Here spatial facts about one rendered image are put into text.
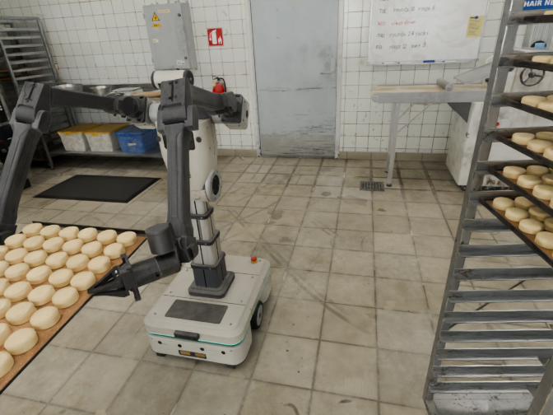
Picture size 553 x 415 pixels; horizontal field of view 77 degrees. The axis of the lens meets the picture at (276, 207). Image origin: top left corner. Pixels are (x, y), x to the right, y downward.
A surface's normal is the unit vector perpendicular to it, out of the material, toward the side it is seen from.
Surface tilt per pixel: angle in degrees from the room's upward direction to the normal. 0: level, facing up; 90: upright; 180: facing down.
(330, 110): 90
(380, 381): 0
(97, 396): 0
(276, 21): 90
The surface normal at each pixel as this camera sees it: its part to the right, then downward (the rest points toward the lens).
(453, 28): -0.22, 0.44
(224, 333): -0.16, -0.54
